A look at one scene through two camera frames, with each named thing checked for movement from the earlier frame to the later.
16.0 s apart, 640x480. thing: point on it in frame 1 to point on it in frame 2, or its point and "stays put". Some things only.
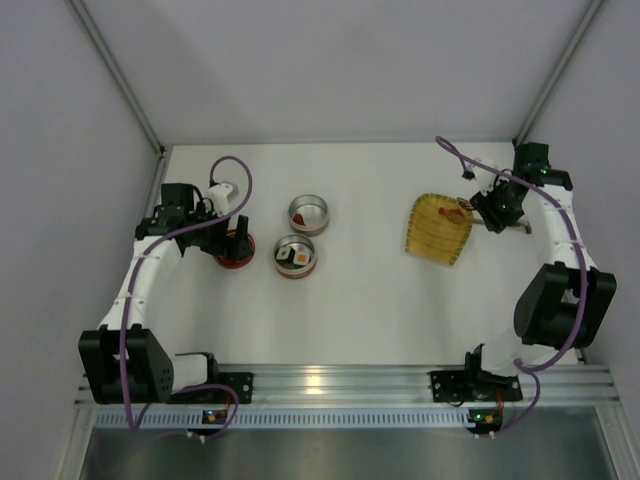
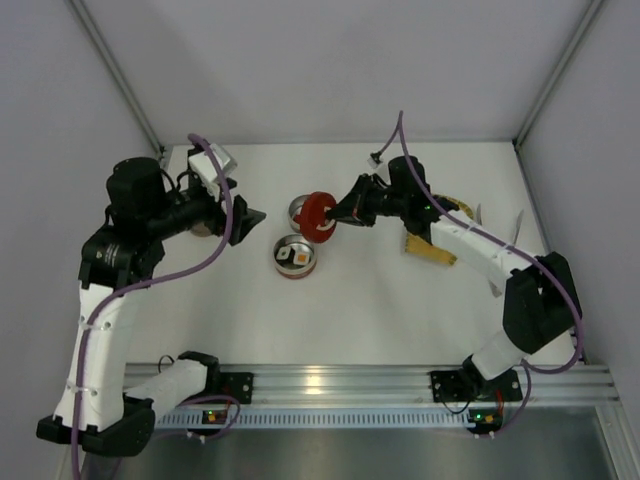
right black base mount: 451,386 stays put
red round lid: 236,264 to 315,226
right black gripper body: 489,211 to 365,201
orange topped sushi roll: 301,258 stays put
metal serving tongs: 469,205 to 494,289
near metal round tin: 295,256 stays put
